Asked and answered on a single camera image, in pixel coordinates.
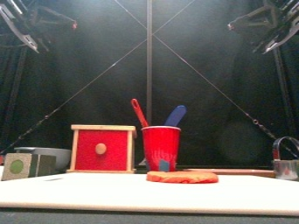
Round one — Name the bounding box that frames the square pink plate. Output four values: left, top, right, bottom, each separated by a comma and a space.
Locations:
182, 168, 277, 179

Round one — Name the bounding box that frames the olive cube with green circle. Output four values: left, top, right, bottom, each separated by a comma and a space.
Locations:
0, 152, 58, 182

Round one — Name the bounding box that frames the wooden box with red front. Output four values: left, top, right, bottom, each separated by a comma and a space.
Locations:
66, 124, 138, 174

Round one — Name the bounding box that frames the red plastic cup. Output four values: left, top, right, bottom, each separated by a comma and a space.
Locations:
141, 125, 183, 172

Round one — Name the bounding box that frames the white cutting board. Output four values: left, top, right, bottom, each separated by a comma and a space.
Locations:
0, 165, 299, 217

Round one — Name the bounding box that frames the thin diagonal brace cord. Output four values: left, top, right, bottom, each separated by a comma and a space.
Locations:
114, 0, 292, 152
0, 0, 198, 155

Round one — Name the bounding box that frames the grey vertical frame pole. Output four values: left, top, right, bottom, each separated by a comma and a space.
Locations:
145, 0, 155, 127

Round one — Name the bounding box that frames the small metal cup with handle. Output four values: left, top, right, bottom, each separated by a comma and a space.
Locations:
271, 136, 299, 181

